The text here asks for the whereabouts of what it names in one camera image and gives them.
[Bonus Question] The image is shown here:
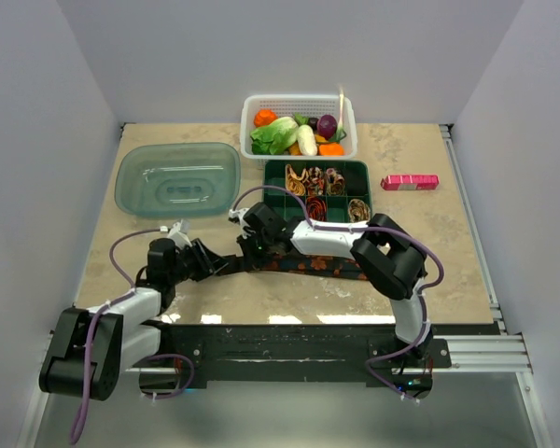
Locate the rolled patterned dark tie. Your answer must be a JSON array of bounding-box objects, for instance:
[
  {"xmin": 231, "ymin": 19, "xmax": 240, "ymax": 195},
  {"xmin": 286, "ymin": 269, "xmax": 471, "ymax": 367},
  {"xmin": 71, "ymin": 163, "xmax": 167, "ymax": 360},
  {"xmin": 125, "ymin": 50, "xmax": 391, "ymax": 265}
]
[{"xmin": 305, "ymin": 166, "xmax": 326, "ymax": 196}]

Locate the dark orange floral tie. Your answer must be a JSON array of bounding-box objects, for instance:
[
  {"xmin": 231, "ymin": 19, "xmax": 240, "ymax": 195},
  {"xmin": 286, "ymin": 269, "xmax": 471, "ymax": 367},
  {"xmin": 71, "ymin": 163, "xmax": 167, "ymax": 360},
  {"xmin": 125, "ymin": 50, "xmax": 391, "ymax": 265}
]
[{"xmin": 218, "ymin": 255, "xmax": 368, "ymax": 281}]

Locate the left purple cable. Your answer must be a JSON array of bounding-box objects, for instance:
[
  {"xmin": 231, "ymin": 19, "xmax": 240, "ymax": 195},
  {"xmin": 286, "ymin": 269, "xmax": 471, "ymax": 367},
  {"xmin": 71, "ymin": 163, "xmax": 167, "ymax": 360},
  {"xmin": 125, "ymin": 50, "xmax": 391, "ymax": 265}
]
[{"xmin": 68, "ymin": 227, "xmax": 197, "ymax": 445}]

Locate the rolled yellow tie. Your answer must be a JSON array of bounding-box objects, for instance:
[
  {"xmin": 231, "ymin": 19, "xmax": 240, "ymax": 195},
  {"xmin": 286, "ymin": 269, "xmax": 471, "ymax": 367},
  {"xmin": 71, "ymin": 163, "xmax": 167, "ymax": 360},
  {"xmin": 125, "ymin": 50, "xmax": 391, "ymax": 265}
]
[{"xmin": 285, "ymin": 164, "xmax": 308, "ymax": 196}]

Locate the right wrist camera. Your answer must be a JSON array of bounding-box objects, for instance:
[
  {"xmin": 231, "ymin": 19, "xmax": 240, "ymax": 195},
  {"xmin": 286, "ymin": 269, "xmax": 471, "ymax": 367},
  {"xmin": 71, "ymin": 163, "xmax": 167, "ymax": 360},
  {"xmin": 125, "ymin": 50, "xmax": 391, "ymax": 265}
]
[{"xmin": 228, "ymin": 207, "xmax": 252, "ymax": 238}]

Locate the white perforated basket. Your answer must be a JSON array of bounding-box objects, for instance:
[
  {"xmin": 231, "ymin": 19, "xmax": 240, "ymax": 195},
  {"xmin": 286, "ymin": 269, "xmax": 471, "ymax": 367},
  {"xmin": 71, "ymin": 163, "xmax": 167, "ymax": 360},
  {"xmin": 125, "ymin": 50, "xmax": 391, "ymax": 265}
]
[{"xmin": 239, "ymin": 93, "xmax": 358, "ymax": 161}]

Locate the teal transparent plastic bin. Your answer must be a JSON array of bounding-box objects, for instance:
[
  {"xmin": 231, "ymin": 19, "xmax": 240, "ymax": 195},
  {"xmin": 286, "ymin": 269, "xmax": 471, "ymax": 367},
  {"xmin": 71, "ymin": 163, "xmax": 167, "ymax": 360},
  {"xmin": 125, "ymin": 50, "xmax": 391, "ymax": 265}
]
[{"xmin": 114, "ymin": 142, "xmax": 241, "ymax": 218}]

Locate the rolled purple gold tie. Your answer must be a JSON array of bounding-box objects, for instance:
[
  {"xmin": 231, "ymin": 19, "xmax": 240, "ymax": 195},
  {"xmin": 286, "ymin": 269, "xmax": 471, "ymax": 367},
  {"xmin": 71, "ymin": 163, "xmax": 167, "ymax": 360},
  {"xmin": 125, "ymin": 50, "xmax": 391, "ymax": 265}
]
[{"xmin": 325, "ymin": 168, "xmax": 345, "ymax": 196}]

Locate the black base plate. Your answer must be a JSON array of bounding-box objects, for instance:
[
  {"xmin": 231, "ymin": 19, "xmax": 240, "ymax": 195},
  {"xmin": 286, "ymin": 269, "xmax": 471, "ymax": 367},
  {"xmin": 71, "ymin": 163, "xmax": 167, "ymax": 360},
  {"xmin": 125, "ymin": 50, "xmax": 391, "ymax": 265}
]
[{"xmin": 63, "ymin": 319, "xmax": 503, "ymax": 391}]

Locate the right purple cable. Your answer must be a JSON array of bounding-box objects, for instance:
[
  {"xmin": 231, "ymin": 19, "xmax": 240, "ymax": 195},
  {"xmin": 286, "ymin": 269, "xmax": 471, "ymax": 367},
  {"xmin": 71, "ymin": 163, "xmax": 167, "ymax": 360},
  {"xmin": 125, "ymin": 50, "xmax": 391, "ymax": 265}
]
[{"xmin": 231, "ymin": 185, "xmax": 446, "ymax": 405}]

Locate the purple toy onion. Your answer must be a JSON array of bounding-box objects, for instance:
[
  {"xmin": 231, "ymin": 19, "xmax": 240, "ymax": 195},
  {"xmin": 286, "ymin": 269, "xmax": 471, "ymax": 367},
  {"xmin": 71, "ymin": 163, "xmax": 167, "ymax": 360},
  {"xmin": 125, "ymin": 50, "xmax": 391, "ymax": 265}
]
[{"xmin": 316, "ymin": 114, "xmax": 338, "ymax": 140}]

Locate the rolled orange striped tie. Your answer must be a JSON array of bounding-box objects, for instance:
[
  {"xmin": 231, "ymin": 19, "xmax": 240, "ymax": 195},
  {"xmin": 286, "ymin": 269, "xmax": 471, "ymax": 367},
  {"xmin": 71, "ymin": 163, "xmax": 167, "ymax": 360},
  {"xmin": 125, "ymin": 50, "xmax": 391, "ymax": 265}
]
[{"xmin": 305, "ymin": 196, "xmax": 328, "ymax": 221}]

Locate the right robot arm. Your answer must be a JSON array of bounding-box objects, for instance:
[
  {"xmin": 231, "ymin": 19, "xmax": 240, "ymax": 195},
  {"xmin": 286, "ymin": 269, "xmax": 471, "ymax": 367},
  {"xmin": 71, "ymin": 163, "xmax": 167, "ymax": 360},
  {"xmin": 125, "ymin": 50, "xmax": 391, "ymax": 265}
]
[{"xmin": 229, "ymin": 203, "xmax": 430, "ymax": 367}]

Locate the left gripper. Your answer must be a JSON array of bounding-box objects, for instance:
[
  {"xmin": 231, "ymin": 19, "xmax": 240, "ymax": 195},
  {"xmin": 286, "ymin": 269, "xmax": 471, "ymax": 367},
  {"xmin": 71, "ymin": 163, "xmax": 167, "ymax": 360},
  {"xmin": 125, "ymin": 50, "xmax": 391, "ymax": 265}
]
[{"xmin": 168, "ymin": 238, "xmax": 229, "ymax": 285}]

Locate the green compartment tray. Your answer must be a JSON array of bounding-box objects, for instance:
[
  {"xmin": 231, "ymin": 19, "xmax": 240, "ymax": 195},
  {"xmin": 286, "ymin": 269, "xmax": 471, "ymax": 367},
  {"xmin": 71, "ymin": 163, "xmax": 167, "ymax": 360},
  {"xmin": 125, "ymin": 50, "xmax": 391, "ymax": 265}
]
[{"xmin": 263, "ymin": 161, "xmax": 372, "ymax": 223}]

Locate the rolled brown beige tie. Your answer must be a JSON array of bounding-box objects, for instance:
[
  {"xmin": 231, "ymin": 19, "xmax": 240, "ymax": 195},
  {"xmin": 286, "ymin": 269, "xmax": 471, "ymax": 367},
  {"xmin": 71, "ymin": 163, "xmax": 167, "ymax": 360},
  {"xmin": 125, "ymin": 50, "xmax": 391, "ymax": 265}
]
[{"xmin": 347, "ymin": 198, "xmax": 371, "ymax": 223}]

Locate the green toy lettuce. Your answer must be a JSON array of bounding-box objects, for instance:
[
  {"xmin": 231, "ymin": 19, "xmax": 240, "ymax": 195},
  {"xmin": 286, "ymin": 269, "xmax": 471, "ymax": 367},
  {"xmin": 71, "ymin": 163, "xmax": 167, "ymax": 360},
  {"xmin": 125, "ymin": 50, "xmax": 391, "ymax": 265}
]
[{"xmin": 250, "ymin": 117, "xmax": 299, "ymax": 156}]

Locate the purple cable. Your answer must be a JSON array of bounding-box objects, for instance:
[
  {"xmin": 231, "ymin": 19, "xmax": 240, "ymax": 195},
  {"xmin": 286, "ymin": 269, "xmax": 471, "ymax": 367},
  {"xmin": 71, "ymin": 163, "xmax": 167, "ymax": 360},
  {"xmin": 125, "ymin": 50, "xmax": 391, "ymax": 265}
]
[
  {"xmin": 231, "ymin": 185, "xmax": 446, "ymax": 405},
  {"xmin": 68, "ymin": 227, "xmax": 197, "ymax": 445}
]

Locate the pink rectangular box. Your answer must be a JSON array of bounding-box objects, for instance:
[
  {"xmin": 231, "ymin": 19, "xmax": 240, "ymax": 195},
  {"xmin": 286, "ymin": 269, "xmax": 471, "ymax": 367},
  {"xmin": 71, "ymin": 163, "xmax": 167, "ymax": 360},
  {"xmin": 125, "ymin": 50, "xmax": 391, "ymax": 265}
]
[{"xmin": 380, "ymin": 175, "xmax": 440, "ymax": 191}]

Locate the orange toy pumpkin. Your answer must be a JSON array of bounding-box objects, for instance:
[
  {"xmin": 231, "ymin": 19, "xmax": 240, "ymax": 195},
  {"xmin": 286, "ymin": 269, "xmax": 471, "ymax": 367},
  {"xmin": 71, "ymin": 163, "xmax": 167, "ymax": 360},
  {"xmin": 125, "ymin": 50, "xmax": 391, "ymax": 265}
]
[{"xmin": 253, "ymin": 109, "xmax": 277, "ymax": 128}]

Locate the orange toy carrot slice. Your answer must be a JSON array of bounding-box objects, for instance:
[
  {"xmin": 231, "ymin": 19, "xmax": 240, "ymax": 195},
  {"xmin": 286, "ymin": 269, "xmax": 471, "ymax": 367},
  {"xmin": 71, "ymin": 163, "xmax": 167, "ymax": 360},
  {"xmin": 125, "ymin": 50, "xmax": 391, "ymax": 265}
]
[{"xmin": 318, "ymin": 143, "xmax": 344, "ymax": 157}]

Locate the white toy radish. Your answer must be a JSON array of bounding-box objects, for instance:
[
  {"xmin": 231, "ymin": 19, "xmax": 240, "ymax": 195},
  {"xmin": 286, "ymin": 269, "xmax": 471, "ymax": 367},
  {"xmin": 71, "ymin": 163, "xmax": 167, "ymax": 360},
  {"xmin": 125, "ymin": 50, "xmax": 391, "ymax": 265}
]
[{"xmin": 297, "ymin": 124, "xmax": 317, "ymax": 157}]

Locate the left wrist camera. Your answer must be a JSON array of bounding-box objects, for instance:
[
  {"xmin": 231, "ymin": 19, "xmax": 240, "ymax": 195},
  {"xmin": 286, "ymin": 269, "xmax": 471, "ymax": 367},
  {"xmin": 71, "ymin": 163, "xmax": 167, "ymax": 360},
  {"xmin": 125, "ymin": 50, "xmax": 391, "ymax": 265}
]
[{"xmin": 159, "ymin": 219, "xmax": 191, "ymax": 249}]

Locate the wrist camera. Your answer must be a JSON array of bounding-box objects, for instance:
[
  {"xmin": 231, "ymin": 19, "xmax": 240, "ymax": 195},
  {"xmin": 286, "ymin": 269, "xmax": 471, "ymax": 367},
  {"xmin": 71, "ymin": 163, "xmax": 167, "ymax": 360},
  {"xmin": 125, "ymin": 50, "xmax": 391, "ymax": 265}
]
[
  {"xmin": 228, "ymin": 207, "xmax": 252, "ymax": 238},
  {"xmin": 159, "ymin": 219, "xmax": 191, "ymax": 249}
]

